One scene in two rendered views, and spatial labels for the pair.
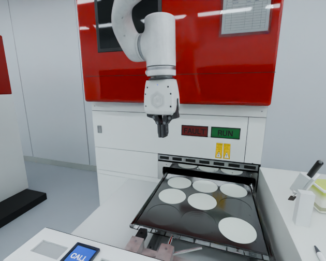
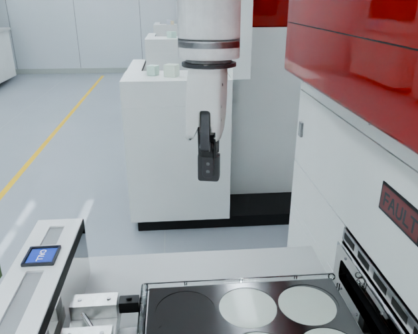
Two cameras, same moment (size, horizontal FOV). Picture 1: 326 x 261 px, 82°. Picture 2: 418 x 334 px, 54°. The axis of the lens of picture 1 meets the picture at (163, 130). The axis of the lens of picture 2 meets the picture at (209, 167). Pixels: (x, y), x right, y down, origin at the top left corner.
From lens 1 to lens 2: 0.64 m
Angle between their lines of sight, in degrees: 65
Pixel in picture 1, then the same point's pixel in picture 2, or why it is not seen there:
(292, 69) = not seen: outside the picture
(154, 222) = (160, 307)
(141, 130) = (336, 158)
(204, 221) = not seen: outside the picture
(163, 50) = (181, 9)
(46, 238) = (66, 226)
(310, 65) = not seen: outside the picture
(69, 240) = (66, 240)
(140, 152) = (328, 205)
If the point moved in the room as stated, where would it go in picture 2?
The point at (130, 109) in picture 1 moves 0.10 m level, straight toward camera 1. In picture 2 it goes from (332, 104) to (296, 110)
